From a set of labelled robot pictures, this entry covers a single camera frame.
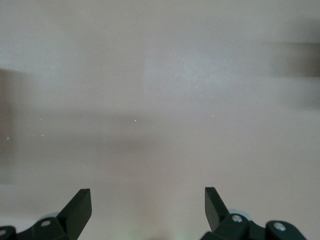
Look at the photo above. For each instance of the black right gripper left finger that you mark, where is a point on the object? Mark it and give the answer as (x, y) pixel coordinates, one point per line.
(72, 216)

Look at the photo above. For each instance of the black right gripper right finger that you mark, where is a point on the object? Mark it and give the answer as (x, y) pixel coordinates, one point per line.
(218, 216)

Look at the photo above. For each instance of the table cover sheet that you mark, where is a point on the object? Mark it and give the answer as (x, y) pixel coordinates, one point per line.
(150, 100)

